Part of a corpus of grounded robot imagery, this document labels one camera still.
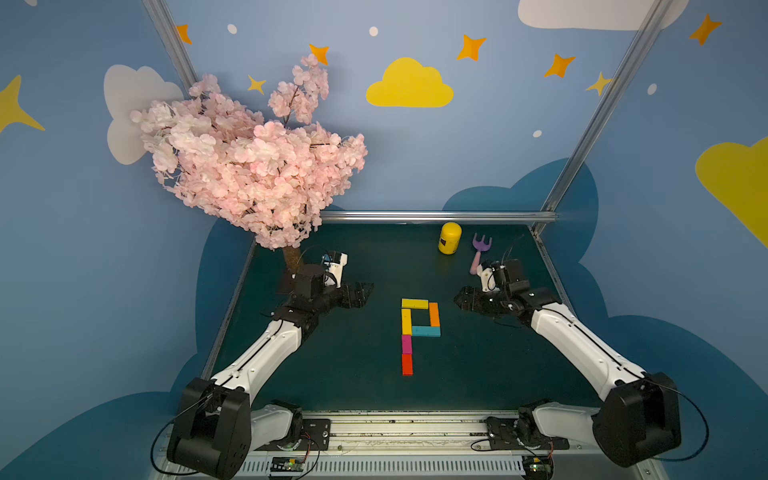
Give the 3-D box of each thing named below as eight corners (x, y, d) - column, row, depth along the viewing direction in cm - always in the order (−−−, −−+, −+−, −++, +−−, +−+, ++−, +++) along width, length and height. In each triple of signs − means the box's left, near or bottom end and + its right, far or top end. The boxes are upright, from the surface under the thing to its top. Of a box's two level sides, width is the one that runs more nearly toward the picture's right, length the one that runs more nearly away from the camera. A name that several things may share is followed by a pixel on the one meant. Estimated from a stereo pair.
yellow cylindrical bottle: (439, 254, 115) (443, 236, 107) (437, 241, 119) (441, 222, 111) (457, 254, 115) (463, 236, 107) (455, 241, 119) (460, 222, 111)
